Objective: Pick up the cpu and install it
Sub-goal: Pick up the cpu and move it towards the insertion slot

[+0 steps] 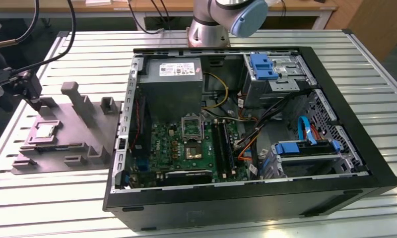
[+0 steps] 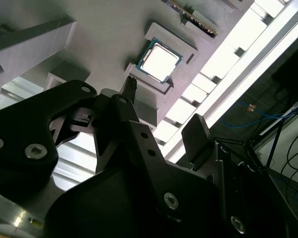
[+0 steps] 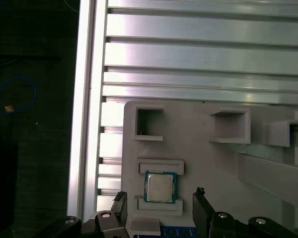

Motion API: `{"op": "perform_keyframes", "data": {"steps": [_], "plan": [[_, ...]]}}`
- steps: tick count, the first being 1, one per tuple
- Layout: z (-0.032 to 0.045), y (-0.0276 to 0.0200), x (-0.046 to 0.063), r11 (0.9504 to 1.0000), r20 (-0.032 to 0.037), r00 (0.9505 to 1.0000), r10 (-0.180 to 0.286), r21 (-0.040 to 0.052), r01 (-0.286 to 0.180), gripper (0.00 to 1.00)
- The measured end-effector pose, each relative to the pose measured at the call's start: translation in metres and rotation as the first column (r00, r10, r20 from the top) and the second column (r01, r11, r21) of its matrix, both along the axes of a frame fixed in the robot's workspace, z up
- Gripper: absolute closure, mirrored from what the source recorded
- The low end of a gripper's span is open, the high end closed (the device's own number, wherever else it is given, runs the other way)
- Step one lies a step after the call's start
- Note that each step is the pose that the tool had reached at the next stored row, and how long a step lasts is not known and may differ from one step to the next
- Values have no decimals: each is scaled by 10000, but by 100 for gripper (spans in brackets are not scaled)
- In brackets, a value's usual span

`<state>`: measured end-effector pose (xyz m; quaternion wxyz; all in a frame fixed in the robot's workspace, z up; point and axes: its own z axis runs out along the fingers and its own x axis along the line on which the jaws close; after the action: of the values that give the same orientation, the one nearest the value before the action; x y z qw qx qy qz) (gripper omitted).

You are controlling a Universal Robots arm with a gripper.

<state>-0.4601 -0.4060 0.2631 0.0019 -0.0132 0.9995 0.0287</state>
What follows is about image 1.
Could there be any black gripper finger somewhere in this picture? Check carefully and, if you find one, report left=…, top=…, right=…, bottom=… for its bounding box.
left=26, top=69, right=43, bottom=112

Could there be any silver CPU green edge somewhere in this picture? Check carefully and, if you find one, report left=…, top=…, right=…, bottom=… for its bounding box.
left=35, top=124, right=58, bottom=138

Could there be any metal socket cover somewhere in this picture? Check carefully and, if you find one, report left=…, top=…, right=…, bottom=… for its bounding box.
left=182, top=114, right=204, bottom=144

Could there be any CPU socket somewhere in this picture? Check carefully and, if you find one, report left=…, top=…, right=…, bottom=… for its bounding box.
left=184, top=144, right=204, bottom=160

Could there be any grey plastic parts rack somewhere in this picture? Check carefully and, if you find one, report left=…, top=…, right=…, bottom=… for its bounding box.
left=10, top=81, right=126, bottom=176

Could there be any wooden desk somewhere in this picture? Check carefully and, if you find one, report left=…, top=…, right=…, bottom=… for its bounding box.
left=0, top=0, right=339, bottom=31

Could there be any white cardboard box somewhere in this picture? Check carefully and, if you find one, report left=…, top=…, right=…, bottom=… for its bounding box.
left=86, top=0, right=114, bottom=7

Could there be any grey power supply unit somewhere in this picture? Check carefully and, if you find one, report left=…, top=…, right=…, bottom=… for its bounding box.
left=138, top=57, right=206, bottom=119

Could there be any green motherboard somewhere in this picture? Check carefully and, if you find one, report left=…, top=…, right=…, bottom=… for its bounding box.
left=126, top=113, right=252, bottom=188

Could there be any black graphics card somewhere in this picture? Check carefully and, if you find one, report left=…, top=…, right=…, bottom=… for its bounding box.
left=158, top=169, right=215, bottom=186

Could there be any black RAM slot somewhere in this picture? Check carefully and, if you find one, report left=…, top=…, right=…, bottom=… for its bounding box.
left=212, top=119, right=228, bottom=178
left=220, top=119, right=238, bottom=174

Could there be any black PC case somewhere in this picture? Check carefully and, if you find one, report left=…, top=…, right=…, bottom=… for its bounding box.
left=102, top=46, right=397, bottom=233

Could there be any metal optical drive cage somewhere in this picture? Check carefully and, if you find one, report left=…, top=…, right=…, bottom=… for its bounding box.
left=243, top=52, right=319, bottom=108

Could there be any blue disk carrier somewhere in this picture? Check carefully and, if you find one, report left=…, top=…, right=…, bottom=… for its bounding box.
left=274, top=140, right=343, bottom=156

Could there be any metal disk cage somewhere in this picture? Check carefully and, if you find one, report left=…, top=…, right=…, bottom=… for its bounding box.
left=270, top=138, right=371, bottom=179

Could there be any wooden cabinet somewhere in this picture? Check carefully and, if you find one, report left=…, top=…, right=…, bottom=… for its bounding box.
left=326, top=0, right=397, bottom=62

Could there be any black camera cable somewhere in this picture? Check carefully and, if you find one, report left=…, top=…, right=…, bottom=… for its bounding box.
left=0, top=0, right=78, bottom=85

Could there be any black cable brown sleeve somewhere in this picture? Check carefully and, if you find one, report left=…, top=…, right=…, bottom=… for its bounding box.
left=0, top=0, right=42, bottom=49

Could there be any dangling cable with plug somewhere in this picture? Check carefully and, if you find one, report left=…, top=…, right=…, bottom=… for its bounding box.
left=128, top=0, right=170, bottom=34

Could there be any yellow wire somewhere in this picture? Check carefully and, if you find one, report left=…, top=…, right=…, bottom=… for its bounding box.
left=200, top=71, right=230, bottom=109

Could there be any orange wire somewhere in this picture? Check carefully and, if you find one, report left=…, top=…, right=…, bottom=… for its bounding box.
left=238, top=142, right=263, bottom=162

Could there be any blue plastic drive bracket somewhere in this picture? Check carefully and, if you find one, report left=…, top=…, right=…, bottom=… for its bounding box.
left=250, top=53, right=280, bottom=81

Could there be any black cable bundle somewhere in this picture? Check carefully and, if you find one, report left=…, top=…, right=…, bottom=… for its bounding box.
left=236, top=90, right=307, bottom=147

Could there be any light blue wire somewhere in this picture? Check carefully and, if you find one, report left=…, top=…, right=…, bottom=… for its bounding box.
left=298, top=116, right=319, bottom=146

